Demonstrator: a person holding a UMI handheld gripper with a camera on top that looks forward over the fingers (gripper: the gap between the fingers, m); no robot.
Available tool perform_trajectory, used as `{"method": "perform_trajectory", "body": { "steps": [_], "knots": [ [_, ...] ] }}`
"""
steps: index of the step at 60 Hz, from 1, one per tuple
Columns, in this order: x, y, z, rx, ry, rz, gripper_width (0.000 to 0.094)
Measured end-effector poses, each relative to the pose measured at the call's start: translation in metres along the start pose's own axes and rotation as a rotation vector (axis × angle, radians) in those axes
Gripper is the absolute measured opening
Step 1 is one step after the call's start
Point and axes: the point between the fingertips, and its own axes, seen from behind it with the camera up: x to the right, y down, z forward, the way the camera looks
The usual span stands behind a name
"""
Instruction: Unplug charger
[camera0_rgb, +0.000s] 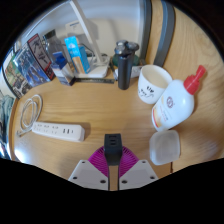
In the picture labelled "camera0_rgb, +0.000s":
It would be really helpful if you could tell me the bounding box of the coiled white cable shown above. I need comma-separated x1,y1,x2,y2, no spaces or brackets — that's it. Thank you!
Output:
16,94,44,138

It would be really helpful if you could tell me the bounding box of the black charger block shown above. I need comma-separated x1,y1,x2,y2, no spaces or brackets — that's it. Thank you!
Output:
103,133,123,167

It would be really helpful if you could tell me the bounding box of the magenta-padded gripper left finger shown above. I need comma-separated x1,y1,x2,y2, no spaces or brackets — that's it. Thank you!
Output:
68,146,113,192

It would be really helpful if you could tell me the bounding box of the small white cap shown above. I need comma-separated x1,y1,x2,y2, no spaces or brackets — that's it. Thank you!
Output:
131,65,145,80

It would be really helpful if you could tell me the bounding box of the tall light blue box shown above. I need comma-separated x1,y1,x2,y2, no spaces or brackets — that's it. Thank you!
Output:
63,35,92,75

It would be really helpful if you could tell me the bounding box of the white power strip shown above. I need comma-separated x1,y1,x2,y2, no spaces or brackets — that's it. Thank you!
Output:
31,121,86,143

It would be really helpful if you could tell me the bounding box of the white desk lamp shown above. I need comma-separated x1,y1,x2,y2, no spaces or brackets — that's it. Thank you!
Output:
68,0,111,79

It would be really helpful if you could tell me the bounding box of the white printed mug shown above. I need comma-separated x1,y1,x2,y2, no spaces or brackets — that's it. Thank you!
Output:
137,64,173,105

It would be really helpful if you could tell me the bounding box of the white box with blue label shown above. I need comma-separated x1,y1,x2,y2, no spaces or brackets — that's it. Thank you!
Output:
64,19,89,38

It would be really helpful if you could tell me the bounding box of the dark green round case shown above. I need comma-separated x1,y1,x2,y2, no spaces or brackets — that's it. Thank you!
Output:
111,53,141,68

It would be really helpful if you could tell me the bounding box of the grey-green bedding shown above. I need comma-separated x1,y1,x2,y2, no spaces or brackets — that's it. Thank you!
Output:
0,89,16,158

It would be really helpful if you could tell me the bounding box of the black ruler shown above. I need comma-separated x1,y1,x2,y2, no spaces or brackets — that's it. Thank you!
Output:
74,77,115,84

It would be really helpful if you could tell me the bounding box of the glass bottle with black cap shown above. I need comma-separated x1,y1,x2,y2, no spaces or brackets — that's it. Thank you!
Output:
43,29,68,68

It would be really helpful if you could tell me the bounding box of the blue robot model kit box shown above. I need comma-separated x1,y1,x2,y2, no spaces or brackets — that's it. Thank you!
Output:
13,33,56,88

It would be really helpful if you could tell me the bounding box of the translucent plastic case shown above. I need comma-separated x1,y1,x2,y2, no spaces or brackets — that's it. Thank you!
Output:
148,129,181,166

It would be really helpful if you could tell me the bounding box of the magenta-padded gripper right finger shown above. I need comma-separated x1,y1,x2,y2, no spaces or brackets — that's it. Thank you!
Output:
116,146,159,192

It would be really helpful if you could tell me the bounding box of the green tree figure toy box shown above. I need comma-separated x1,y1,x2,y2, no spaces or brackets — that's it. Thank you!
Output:
3,54,24,99

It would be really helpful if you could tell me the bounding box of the dark grey metal frame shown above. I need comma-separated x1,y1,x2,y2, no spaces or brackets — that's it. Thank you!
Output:
138,0,176,68

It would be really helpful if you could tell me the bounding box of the white lotion bottle red pump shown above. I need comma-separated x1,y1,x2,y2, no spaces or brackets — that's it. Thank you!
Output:
151,64,207,132

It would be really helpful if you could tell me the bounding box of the small blue and white box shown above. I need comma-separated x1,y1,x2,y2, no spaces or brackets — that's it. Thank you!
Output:
51,50,77,87

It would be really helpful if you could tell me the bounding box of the black electric shaver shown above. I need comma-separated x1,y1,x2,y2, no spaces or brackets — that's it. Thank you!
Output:
114,39,140,91

